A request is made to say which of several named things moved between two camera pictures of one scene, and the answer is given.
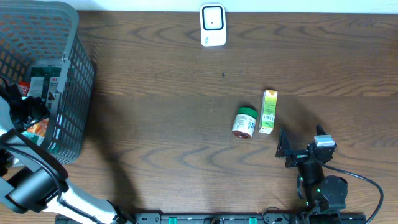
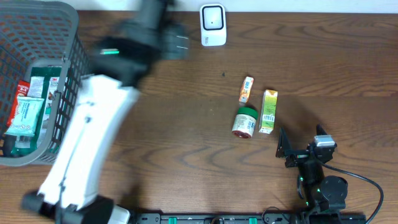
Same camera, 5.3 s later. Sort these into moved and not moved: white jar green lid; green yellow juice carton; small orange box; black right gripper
Moved: small orange box
Not moved: green yellow juice carton; black right gripper; white jar green lid
